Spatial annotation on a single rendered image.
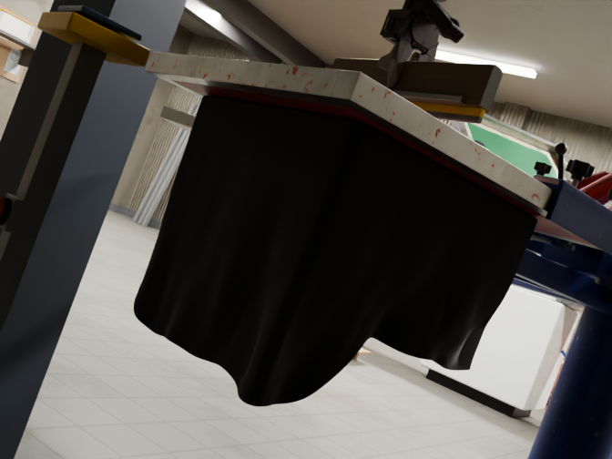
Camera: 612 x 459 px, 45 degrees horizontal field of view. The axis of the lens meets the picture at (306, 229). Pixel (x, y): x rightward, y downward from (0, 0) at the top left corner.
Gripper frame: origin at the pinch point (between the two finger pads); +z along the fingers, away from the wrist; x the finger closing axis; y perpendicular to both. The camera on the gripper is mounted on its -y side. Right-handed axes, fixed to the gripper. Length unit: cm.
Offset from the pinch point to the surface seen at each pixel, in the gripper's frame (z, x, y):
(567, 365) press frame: 40, -101, 5
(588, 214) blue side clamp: 10.7, -23.8, -30.6
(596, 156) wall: -166, -666, 367
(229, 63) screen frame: 10.8, 35.0, 0.9
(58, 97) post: 26, 54, 11
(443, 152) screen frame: 13.7, 15.6, -29.4
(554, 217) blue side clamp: 14.1, -14.2, -30.6
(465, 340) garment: 39.0, -17.8, -20.4
